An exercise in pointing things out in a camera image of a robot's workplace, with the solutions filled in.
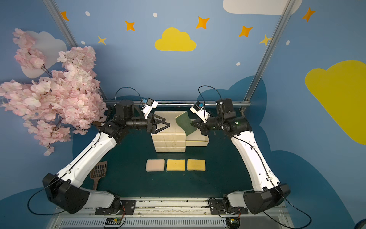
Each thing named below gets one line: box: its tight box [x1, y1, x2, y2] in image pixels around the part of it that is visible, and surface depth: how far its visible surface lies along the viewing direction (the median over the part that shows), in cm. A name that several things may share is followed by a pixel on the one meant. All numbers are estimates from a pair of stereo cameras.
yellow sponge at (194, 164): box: [186, 158, 206, 172], surface depth 90 cm
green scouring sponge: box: [175, 111, 198, 137], surface depth 69 cm
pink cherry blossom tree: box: [0, 28, 108, 157], surface depth 57 cm
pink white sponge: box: [145, 158, 165, 172], surface depth 90 cm
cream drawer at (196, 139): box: [185, 128, 210, 147], surface depth 92 cm
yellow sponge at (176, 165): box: [166, 158, 186, 172], surface depth 90 cm
